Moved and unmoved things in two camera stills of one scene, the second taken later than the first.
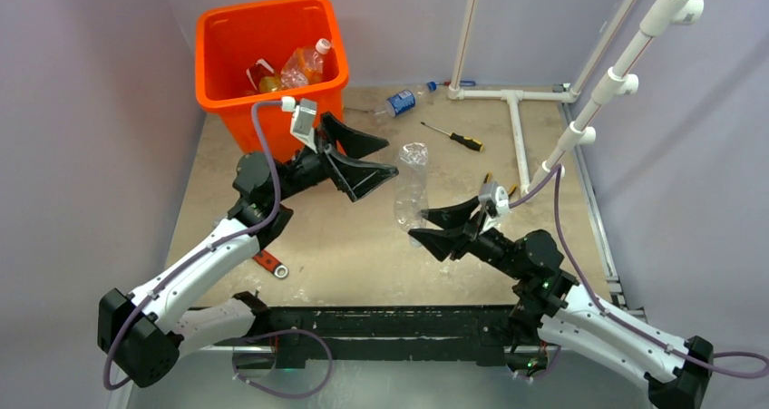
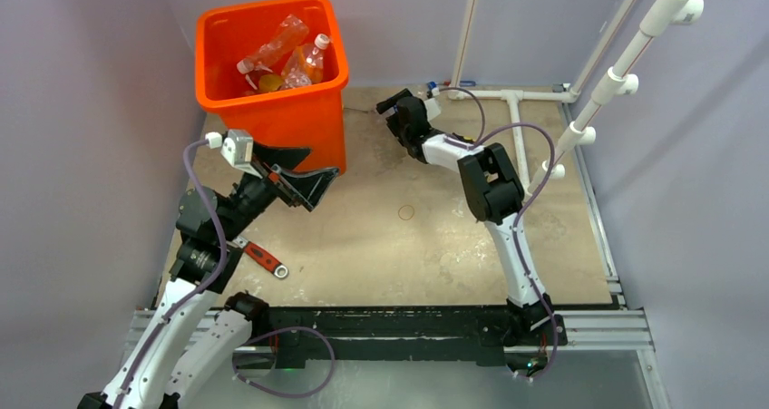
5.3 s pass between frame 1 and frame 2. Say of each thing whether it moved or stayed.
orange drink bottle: stayed
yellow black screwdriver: stayed
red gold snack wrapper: moved
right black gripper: moved
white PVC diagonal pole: stayed
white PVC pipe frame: stayed
